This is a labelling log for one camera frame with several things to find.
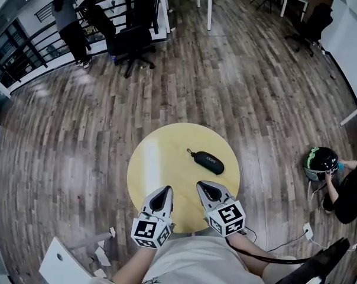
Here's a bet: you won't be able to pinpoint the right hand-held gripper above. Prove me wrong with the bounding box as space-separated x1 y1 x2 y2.
196 180 246 238

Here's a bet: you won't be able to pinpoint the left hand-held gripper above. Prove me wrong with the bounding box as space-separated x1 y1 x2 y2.
131 185 176 250

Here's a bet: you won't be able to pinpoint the black zippered glasses case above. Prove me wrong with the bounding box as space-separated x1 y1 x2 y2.
186 148 225 177

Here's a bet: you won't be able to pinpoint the person's right forearm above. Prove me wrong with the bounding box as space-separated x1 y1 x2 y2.
226 232 278 277

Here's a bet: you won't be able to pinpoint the person's left forearm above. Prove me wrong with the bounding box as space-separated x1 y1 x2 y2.
111 245 156 284

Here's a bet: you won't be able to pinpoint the person's beige shirt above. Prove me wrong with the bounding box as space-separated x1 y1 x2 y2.
141 234 267 284

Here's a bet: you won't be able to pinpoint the torn paper scraps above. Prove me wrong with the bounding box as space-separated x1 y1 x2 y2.
91 226 118 277

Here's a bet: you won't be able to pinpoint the white power adapter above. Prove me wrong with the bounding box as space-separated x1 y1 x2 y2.
301 222 314 240

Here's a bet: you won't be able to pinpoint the black and green helmet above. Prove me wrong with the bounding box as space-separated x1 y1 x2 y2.
303 146 339 182

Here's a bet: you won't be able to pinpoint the white table with hole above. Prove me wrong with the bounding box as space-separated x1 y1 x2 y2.
38 236 100 284

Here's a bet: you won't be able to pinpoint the black chair backrest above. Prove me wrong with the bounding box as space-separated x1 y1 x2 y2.
280 237 351 284

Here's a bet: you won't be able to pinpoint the white table leg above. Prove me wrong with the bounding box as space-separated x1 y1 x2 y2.
339 102 357 127

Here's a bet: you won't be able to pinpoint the black office chair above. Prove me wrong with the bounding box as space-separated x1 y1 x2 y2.
284 2 335 57
112 24 156 79

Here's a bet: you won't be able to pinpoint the black metal railing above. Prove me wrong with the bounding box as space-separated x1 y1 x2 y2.
0 0 163 90

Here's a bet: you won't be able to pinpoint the thick black gripper cable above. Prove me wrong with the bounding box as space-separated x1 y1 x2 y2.
225 237 317 266

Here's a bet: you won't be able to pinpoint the thin white cable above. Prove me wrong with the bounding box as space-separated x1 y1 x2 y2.
307 235 357 251

